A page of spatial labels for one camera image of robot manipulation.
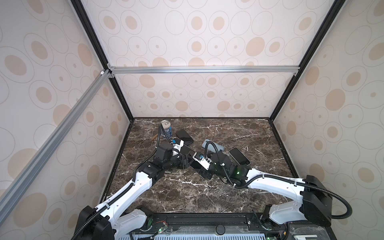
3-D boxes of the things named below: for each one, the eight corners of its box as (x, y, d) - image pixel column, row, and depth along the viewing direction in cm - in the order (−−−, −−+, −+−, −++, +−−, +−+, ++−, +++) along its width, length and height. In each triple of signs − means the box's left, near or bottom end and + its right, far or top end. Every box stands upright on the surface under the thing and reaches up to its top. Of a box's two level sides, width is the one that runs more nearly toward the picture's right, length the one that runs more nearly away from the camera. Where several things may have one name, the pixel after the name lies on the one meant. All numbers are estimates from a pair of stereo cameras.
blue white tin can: (162, 138, 110) (160, 128, 101) (164, 130, 115) (161, 120, 106) (171, 138, 110) (169, 128, 101) (172, 130, 115) (170, 120, 106)
